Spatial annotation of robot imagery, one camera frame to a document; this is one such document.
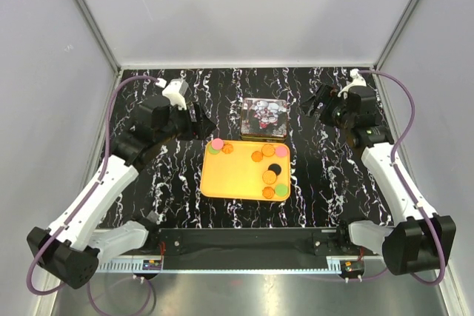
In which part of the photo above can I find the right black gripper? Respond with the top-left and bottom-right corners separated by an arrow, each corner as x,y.
299,84 -> 354,130

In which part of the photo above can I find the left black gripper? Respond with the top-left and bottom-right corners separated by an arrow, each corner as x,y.
156,101 -> 216,146

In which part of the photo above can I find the gold tin lid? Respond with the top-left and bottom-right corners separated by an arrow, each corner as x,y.
240,98 -> 288,135

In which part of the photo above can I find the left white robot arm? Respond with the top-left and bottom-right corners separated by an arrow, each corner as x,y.
27,95 -> 216,289

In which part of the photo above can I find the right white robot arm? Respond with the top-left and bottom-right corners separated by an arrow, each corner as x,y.
301,84 -> 456,278

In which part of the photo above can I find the pink round cookie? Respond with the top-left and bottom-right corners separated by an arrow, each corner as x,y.
275,145 -> 289,158
211,138 -> 224,150

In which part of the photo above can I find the green round cookie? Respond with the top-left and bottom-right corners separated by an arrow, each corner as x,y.
274,184 -> 290,198
208,145 -> 220,155

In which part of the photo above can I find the orange swirl cookie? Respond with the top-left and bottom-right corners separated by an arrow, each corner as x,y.
221,143 -> 234,155
251,151 -> 263,162
262,186 -> 275,199

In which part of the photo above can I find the gold cookie tin box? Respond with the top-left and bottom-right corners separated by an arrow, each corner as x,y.
240,133 -> 287,143

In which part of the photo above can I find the yellow plastic tray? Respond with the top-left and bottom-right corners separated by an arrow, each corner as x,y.
200,139 -> 291,202

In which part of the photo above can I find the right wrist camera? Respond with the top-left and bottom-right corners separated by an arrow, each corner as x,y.
338,68 -> 367,98

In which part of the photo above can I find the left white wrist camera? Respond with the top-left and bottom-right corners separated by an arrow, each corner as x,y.
156,78 -> 188,110

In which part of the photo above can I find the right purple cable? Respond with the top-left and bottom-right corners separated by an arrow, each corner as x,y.
307,70 -> 447,287

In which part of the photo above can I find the purple cable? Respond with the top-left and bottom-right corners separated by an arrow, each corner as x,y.
307,70 -> 447,287
26,75 -> 167,315

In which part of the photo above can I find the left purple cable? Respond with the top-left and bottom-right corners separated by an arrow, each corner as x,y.
26,75 -> 167,315

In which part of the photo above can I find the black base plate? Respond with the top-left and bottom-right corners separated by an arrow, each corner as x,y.
142,227 -> 373,258

